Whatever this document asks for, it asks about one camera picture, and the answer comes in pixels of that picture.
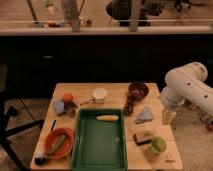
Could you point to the orange bowl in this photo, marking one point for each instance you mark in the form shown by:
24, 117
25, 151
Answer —
65, 148

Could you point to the orange fruit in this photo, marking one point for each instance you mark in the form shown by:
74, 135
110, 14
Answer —
67, 97

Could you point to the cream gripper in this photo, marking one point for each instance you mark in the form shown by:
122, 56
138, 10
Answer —
168, 116

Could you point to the purple grapes bunch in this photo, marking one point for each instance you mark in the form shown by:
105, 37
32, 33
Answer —
129, 106

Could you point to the metal measuring cup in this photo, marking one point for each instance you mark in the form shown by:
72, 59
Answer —
71, 107

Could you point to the dark red bowl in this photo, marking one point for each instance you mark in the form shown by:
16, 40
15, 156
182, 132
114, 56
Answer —
138, 90

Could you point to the green cup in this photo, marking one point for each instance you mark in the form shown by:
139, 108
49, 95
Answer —
157, 145

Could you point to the wooden table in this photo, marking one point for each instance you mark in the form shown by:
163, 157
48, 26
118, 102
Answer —
139, 158

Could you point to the green cucumber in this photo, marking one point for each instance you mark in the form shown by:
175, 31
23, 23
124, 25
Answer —
57, 144

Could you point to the white cup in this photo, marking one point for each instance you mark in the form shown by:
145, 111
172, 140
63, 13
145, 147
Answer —
99, 95

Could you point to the brown sponge block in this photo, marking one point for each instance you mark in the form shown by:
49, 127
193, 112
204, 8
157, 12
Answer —
143, 137

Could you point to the yellow corn cob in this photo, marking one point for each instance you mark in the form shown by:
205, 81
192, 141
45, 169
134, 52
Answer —
111, 118

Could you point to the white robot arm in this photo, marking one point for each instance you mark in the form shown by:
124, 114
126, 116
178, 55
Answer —
187, 83

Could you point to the light blue towel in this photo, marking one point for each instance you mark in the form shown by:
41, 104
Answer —
144, 116

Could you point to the black white brush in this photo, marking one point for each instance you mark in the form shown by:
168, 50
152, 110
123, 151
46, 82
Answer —
40, 157

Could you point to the green plastic tray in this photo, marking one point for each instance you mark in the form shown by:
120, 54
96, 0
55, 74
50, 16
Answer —
99, 145

